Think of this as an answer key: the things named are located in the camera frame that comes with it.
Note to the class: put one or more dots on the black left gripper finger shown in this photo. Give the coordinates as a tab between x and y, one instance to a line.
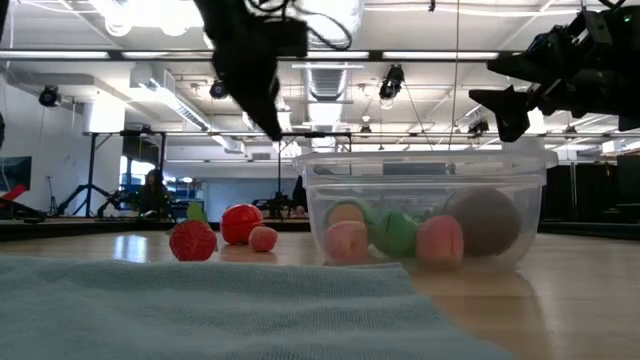
257	100

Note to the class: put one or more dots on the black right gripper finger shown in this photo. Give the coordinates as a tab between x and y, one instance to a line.
520	68
507	112

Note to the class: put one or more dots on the brown toy kiwi ball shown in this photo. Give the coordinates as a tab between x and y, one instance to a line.
487	222

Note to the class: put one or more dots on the pink toy fruit piece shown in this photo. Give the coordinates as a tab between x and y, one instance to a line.
346	243
263	239
440	240

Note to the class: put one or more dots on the clear plastic tupperware container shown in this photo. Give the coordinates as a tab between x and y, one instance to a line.
425	167

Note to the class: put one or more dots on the black ceiling spotlight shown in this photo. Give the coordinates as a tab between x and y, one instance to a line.
391	82
49	96
219	90

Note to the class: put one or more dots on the person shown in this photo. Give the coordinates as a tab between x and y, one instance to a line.
154	195
299	195

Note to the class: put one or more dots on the red toy tomato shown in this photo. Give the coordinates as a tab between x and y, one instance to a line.
240	222

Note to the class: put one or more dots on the red toy strawberry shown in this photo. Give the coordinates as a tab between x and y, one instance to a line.
192	242

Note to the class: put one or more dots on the black horizontal overhead bar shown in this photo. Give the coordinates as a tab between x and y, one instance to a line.
75	55

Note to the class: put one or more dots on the black tripod stand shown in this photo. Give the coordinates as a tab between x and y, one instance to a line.
90	175

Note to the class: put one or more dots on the teal cloth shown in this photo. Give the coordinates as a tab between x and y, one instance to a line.
200	310

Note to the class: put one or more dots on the red object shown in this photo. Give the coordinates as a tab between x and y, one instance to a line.
12	195

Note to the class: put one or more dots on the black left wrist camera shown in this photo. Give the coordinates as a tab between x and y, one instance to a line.
291	37

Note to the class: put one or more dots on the silver ventilation duct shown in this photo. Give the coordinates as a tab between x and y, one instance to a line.
326	84

